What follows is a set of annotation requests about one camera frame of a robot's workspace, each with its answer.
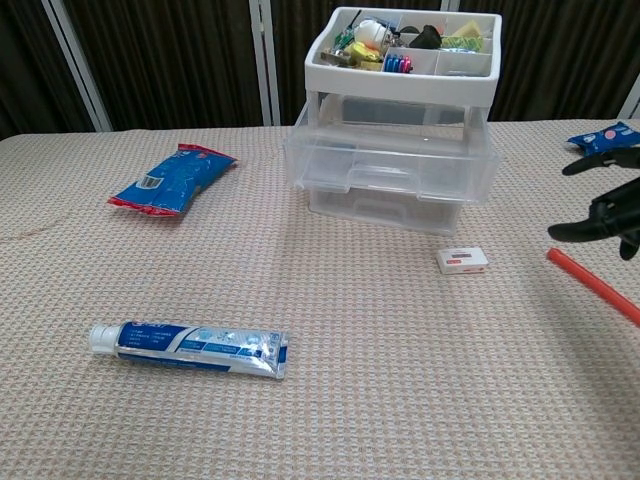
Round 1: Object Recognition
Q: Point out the yellow sponge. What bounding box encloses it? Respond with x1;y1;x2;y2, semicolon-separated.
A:
442;18;486;37

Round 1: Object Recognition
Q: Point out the white organizer tray with items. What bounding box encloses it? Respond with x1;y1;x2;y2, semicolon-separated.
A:
303;5;503;236

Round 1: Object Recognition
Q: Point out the red plastic stick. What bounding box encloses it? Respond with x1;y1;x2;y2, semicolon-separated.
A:
545;247;640;329

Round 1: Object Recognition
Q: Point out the small blue snack packet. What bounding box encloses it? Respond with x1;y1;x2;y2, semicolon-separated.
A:
566;121;640;157

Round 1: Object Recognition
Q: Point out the black lump item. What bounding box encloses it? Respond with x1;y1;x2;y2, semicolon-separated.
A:
408;23;444;50

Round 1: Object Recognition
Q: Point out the white round small item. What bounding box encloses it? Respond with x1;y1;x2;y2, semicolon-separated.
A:
355;18;387;45

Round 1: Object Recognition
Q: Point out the blue red-edged snack bag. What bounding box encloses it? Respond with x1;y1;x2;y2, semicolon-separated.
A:
106;143;239;218

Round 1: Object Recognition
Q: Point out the clear plastic drawer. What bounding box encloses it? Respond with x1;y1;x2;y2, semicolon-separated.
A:
308;185;462;236
282;102;501;206

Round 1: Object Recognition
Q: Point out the yellow small toy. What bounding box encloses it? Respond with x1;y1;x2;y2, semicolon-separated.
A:
346;41;385;71

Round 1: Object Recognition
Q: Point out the small white red-print box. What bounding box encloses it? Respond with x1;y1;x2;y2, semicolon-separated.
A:
435;246;490;276

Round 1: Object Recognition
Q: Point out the coloured disc stack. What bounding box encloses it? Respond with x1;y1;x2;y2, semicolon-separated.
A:
382;52;414;74

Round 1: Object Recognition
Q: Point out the beige woven tablecloth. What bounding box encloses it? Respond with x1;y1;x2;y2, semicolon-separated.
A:
0;118;640;480

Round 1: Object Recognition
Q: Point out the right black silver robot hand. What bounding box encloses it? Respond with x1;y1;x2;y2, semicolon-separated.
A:
547;146;640;261

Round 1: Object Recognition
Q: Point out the blue green small packet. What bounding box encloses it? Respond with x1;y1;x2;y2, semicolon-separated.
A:
440;33;484;52

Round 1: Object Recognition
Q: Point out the blue white toothpaste tube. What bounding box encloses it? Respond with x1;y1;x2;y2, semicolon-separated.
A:
88;320;291;382

